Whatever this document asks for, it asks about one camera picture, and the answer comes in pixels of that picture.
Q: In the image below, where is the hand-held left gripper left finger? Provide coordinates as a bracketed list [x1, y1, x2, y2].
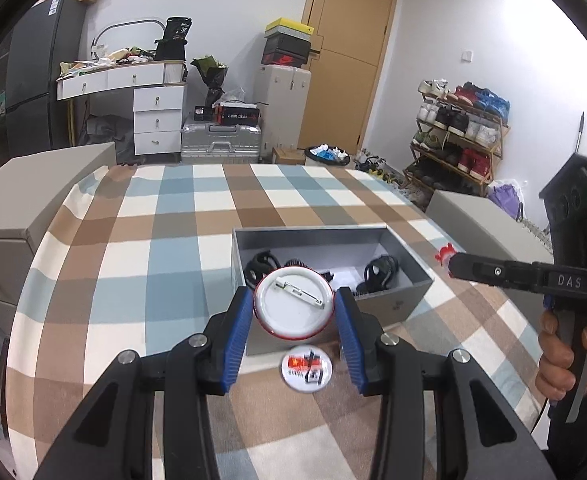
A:
[33, 285, 255, 480]

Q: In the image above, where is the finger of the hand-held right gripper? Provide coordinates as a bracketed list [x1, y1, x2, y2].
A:
[448, 251, 544, 292]

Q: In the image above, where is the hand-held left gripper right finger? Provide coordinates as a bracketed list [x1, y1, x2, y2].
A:
[334, 285, 557, 480]

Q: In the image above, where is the printed round pin badge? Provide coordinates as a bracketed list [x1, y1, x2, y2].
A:
[279, 345, 337, 390]

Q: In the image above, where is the red rimmed round pin badge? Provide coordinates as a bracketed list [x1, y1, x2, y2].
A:
[253, 266, 335, 337]

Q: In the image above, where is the black hair claw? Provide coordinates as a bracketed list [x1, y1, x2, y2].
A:
[246, 251, 280, 288]
[363, 255, 400, 292]

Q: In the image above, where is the grey rectangular box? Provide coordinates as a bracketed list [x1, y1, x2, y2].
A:
[232, 225, 435, 357]

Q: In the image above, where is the person's right hand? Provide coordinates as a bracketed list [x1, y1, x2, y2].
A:
[536, 310, 587, 402]

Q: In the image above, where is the grey cabinet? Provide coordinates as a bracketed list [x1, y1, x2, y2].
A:
[0, 141, 117, 441]
[426, 189, 554, 263]

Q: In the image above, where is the purple plastic bag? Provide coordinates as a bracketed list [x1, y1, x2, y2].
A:
[488, 181, 524, 221]

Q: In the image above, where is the checked tablecloth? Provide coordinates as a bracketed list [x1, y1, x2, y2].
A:
[3, 162, 554, 480]

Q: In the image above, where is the wooden shoe rack with shoes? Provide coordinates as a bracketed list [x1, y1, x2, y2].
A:
[403, 79, 511, 196]

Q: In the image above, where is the group of loose shoes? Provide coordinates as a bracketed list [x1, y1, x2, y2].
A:
[352, 149, 404, 183]

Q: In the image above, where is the black bin with plastic bags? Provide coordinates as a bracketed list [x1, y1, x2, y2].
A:
[304, 144, 350, 167]

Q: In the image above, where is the small cardboard box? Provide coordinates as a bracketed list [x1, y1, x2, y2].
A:
[272, 146, 307, 165]

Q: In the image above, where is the silver suitcase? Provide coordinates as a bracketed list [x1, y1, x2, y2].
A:
[180, 120, 263, 165]

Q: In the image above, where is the black box with red label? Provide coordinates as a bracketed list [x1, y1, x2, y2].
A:
[216, 101, 261, 126]

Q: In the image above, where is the white desk with drawers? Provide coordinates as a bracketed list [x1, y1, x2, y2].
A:
[56, 60, 188, 157]

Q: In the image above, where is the white suitcase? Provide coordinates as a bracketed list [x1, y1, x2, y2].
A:
[254, 64, 313, 151]

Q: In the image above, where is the grey bag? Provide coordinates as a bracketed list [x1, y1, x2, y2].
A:
[84, 114, 135, 150]

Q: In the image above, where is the wooden door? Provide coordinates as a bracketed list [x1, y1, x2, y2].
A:
[301, 0, 400, 153]

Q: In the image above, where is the dark green wrapped bouquet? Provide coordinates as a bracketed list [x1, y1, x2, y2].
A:
[190, 55, 229, 106]

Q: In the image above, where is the white pleated filter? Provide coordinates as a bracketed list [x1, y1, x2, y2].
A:
[163, 61, 189, 84]

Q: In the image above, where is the red and black shoe box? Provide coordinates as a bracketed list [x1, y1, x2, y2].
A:
[260, 50, 308, 67]

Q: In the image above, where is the desk clutter pile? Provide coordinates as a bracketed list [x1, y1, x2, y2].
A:
[58, 46, 156, 78]

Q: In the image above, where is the black bag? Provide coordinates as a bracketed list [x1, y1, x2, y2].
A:
[154, 16, 194, 61]

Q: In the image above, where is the yellow shoe box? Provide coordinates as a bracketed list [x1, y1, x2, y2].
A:
[264, 18, 315, 39]

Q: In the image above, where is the black refrigerator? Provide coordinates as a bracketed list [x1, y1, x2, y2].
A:
[4, 0, 86, 153]

